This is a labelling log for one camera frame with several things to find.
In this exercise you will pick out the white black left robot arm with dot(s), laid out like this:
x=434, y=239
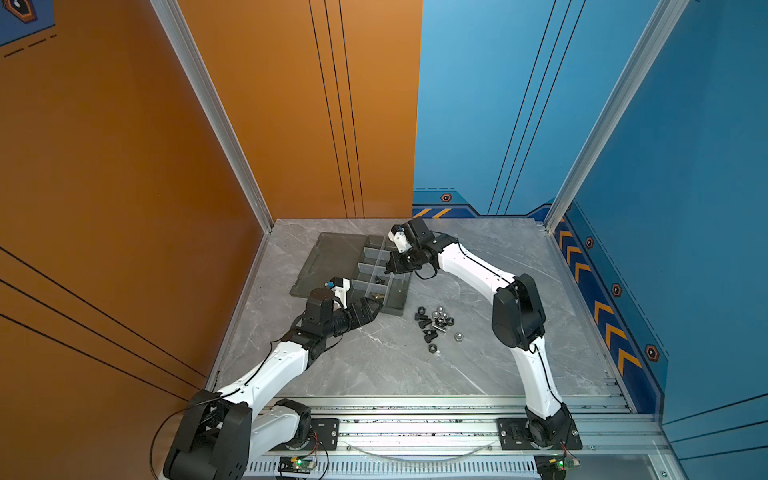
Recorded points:
x=221, y=430

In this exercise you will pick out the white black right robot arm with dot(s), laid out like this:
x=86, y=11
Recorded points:
x=517, y=319

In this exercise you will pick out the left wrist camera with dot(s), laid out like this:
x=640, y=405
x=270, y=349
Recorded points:
x=340, y=286

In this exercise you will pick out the right aluminium corner post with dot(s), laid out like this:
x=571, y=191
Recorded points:
x=652, y=40

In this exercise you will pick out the aluminium corner post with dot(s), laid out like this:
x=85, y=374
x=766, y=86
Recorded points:
x=176, y=29
x=652, y=40

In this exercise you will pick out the left aluminium corner post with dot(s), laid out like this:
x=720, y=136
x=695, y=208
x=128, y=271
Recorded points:
x=176, y=29

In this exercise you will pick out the pile of black nuts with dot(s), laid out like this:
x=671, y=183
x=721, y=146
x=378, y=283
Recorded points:
x=433, y=323

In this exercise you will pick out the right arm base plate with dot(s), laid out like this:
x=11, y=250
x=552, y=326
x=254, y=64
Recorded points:
x=526, y=434

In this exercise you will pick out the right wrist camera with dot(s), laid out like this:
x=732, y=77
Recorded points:
x=412, y=234

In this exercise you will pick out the aluminium front rail frame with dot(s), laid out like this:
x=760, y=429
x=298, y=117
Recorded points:
x=455, y=437

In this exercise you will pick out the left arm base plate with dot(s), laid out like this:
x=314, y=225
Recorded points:
x=324, y=430

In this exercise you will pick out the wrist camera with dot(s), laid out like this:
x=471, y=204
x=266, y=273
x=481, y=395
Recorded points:
x=340, y=286
x=412, y=234

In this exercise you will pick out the grey plastic organizer box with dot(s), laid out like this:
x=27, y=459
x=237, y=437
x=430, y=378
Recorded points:
x=358, y=257

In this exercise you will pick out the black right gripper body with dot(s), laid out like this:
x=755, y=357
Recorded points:
x=407, y=261

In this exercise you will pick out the right circuit board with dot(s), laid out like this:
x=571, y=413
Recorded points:
x=555, y=467

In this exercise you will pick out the left green circuit board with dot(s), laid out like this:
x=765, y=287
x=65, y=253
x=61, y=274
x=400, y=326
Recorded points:
x=296, y=465

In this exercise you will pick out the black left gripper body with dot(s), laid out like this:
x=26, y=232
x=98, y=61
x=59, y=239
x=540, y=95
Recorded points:
x=347, y=320

